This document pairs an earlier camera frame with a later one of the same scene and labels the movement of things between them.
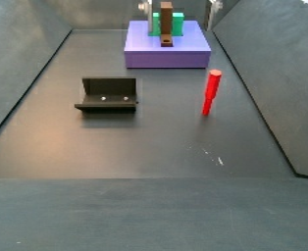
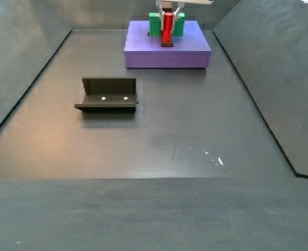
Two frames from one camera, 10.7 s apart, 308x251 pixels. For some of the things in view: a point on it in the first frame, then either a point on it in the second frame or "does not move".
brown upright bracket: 165,24 does not move
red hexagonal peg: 215,77 -> 167,25
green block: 176,24 does not move
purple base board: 144,52 does not move
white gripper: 145,6 -> 206,2
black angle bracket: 108,94 does not move
